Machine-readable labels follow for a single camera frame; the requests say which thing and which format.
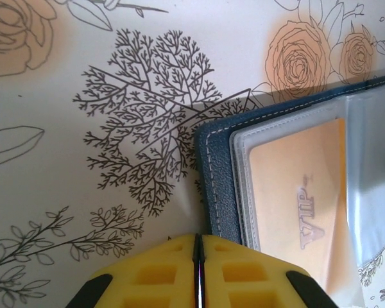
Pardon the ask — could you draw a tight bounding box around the floral patterned table cover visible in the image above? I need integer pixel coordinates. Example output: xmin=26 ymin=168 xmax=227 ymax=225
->
xmin=0 ymin=0 xmax=385 ymax=308

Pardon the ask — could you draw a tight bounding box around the gold VIP card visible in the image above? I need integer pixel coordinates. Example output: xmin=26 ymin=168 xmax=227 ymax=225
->
xmin=248 ymin=117 xmax=365 ymax=308

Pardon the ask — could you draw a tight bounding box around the blue leather card holder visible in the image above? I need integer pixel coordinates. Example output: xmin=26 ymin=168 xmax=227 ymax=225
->
xmin=194 ymin=71 xmax=385 ymax=308

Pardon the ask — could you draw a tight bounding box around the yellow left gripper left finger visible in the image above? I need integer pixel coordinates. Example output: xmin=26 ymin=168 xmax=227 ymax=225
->
xmin=69 ymin=233 xmax=201 ymax=308

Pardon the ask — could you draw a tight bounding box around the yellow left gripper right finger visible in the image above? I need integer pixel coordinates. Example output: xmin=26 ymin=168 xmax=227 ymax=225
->
xmin=201 ymin=234 xmax=341 ymax=308

